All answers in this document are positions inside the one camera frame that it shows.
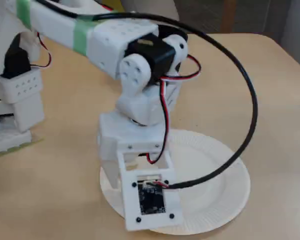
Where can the wooden partition frame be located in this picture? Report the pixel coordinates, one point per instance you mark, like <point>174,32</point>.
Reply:
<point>228,15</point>

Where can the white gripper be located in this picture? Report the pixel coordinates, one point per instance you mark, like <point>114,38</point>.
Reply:
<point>109,140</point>

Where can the green tape band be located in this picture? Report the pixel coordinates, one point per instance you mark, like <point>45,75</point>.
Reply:
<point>25,12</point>
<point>81,37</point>

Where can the black ribbed pot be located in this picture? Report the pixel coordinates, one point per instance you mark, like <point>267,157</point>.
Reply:
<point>172,31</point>

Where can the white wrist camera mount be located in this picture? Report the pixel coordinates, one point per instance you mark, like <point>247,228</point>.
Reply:
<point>130,200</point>

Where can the white paper plate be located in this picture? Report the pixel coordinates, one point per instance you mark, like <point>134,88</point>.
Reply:
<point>210,175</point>

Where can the thin green base board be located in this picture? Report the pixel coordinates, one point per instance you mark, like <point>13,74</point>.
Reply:
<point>35,142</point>

